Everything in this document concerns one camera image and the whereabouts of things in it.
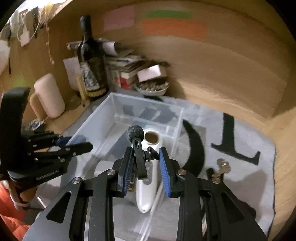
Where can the stack of books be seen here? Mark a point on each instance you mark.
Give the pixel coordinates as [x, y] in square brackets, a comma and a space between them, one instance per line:
[124, 67]

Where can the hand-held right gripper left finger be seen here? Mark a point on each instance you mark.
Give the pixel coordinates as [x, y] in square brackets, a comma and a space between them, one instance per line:
[128, 171]

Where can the small white box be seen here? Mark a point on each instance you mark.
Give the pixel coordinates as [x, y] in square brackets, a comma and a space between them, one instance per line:
[149, 71]

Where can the grey mat with black letters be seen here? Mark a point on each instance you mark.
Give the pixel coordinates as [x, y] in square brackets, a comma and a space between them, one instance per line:
[231, 150]

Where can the white fluffy pompom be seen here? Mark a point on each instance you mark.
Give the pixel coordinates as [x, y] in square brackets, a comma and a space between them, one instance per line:
[3, 55]

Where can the bowl of pebbles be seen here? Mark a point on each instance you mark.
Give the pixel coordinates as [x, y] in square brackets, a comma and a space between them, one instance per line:
[151, 88]

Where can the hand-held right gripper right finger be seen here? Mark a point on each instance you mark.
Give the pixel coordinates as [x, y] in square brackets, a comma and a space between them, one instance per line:
[165, 171]

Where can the pink sticky note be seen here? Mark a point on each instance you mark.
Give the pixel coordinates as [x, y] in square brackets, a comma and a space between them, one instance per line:
[119, 18]

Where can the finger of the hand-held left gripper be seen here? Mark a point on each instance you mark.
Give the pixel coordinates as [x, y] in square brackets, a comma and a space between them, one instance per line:
[74, 140]
[79, 148]

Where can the white paper note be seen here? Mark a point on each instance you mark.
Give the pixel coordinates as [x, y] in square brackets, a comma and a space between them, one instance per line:
[70, 69]

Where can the white handheld massager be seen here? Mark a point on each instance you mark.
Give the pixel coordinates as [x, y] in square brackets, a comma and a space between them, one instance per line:
[144, 197]

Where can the black clip microphone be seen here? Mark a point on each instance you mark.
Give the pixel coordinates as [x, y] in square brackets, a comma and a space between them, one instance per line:
[140, 157]

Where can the clear plastic container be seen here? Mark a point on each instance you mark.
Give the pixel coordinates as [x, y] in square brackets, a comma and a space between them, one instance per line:
[111, 115]

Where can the pink mug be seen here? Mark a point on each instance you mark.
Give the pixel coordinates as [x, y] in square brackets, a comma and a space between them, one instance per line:
[49, 97]

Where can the dark wine bottle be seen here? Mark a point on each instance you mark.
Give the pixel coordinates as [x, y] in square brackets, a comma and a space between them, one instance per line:
[92, 58]

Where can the orange sticky note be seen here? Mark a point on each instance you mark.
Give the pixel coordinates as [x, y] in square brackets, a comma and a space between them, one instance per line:
[174, 29]

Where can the green sticky note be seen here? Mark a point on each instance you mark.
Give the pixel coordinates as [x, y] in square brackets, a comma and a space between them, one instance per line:
[167, 14]

